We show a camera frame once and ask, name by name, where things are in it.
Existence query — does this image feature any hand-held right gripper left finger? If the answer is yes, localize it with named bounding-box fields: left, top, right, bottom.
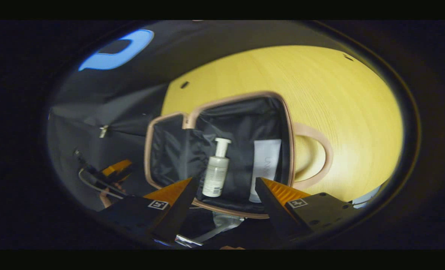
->
left=97, top=177, right=199, bottom=245

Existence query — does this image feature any white cream tube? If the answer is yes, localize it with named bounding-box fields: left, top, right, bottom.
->
left=249, top=139, right=282, bottom=203

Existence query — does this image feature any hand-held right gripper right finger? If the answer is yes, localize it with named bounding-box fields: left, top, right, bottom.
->
left=255, top=177, right=361, bottom=242

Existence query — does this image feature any white pump bottle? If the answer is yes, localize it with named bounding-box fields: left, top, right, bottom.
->
left=202, top=138, right=232, bottom=198

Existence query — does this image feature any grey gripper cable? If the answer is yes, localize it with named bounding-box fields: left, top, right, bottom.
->
left=78, top=168, right=125, bottom=199

